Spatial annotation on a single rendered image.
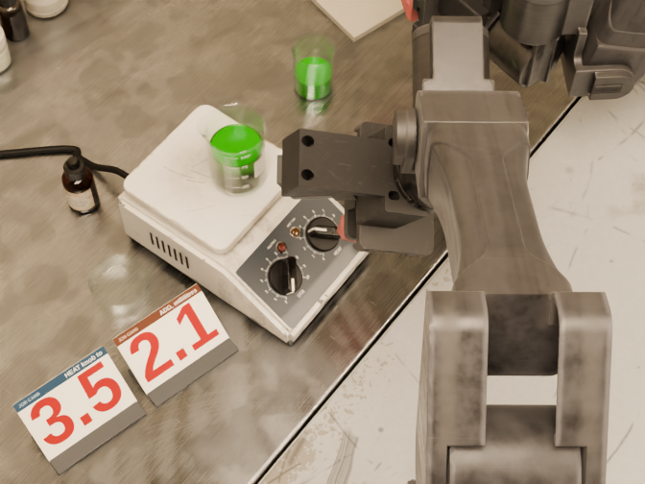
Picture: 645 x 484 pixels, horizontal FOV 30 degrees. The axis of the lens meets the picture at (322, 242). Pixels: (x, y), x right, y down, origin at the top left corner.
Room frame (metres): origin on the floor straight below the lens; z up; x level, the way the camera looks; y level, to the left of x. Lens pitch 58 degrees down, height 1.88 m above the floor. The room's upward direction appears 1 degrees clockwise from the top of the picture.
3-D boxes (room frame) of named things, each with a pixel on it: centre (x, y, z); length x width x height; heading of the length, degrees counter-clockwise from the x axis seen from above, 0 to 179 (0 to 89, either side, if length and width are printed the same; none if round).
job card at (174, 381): (0.48, 0.13, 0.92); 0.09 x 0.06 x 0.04; 130
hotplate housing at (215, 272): (0.60, 0.08, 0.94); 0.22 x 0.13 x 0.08; 54
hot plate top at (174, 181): (0.62, 0.10, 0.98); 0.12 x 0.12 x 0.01; 54
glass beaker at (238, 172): (0.61, 0.08, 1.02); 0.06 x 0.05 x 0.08; 88
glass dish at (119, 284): (0.54, 0.19, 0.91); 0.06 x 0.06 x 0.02
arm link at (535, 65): (0.73, -0.18, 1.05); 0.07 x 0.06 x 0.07; 41
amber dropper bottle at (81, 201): (0.64, 0.23, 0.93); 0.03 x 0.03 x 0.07
